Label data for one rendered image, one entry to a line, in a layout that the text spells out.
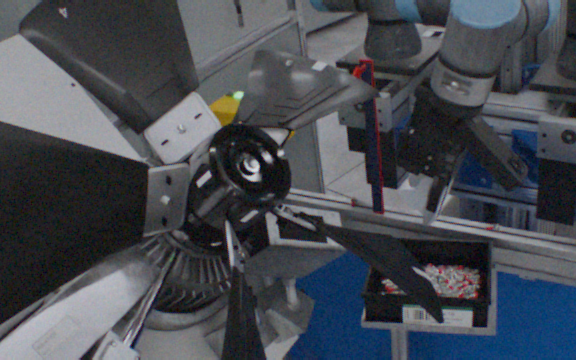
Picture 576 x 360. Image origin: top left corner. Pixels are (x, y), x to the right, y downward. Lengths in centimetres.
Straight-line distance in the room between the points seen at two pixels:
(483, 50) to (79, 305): 56
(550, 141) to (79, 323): 100
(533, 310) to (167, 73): 87
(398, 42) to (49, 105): 89
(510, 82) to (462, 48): 88
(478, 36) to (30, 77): 69
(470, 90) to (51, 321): 56
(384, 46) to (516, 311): 71
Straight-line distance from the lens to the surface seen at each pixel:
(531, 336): 140
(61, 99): 107
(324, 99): 98
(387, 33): 159
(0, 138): 67
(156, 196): 76
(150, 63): 85
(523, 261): 126
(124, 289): 82
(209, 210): 78
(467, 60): 76
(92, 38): 88
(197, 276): 87
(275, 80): 103
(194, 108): 84
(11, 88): 105
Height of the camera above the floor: 158
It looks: 30 degrees down
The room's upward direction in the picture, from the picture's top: 9 degrees counter-clockwise
